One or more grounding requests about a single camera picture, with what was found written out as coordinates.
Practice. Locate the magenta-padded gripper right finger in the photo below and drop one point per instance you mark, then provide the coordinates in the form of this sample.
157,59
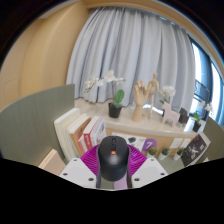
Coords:
150,171

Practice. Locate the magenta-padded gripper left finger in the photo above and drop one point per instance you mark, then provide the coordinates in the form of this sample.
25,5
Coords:
78,171

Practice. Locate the black computer mouse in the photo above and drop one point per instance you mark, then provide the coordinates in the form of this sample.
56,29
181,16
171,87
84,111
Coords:
113,156

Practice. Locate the small succulent white pot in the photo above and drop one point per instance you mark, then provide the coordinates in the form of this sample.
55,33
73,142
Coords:
163,154
178,155
152,152

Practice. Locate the beige book red lettering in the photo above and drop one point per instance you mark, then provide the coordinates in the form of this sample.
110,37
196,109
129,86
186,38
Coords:
53,163

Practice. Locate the purple round number sign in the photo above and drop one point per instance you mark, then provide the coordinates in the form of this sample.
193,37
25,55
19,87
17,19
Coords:
150,145

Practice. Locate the white book red spine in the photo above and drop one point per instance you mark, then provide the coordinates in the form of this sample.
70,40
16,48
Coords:
81,143

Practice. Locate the brown book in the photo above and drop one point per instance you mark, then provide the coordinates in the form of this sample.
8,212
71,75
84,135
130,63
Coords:
76,138

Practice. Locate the white sticker sheet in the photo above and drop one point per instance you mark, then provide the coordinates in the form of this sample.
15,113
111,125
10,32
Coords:
135,140

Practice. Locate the thin white book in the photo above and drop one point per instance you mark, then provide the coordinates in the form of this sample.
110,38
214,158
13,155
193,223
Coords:
72,128

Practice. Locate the thick white book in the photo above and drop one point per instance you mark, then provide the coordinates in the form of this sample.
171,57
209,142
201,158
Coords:
63,130

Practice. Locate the black cover book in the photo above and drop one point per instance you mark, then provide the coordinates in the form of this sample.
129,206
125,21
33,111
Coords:
193,150

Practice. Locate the light wooden desk shelf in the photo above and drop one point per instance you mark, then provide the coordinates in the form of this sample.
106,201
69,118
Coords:
133,125

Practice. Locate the pink wooden horse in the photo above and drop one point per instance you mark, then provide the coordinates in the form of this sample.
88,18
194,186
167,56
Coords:
170,115

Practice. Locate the dark wooden horse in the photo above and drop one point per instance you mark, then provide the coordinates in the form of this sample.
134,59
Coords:
184,116

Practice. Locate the small orchid black pot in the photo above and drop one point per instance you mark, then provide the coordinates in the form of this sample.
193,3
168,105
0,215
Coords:
197,126

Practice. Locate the white orchid black pot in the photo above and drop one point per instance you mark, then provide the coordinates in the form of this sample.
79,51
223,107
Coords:
115,110

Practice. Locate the wooden hand model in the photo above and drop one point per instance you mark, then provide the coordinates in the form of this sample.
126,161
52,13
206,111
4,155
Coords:
140,100

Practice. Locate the wooden artist mannequin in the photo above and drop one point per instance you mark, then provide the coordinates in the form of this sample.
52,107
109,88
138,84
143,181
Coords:
154,90

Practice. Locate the white orchid plant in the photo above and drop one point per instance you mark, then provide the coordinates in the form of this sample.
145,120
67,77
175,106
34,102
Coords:
168,91

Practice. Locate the dark-framed window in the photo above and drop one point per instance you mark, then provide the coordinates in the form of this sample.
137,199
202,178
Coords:
213,90

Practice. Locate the grey curtain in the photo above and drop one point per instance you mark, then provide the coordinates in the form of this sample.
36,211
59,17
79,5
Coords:
133,50

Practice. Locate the white wall socket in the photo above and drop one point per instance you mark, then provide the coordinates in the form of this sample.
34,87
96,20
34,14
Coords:
176,143
186,143

